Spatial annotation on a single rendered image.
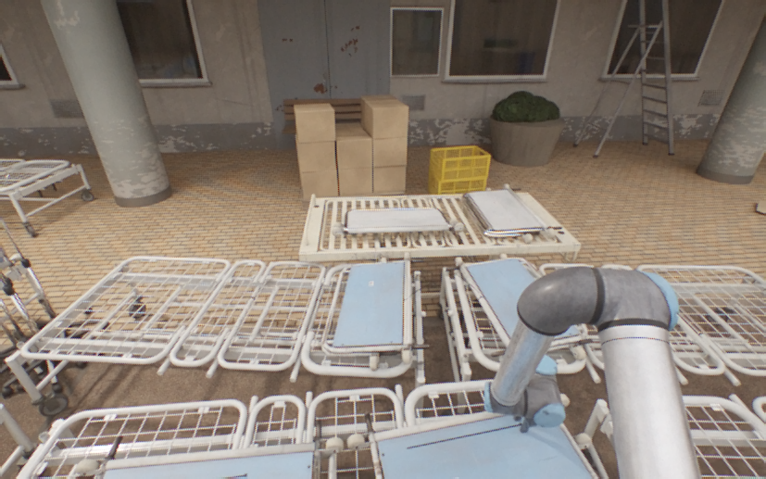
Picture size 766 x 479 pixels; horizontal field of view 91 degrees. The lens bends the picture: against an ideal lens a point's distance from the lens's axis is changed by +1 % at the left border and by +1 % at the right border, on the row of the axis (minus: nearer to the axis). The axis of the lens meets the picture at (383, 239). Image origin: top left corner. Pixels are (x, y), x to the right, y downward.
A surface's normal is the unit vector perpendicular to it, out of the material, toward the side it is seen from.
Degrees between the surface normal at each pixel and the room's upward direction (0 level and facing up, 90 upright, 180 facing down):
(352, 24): 90
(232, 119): 90
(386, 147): 90
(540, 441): 3
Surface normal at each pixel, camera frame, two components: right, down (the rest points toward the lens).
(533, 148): -0.01, 0.65
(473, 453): 0.02, -0.84
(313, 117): 0.25, 0.48
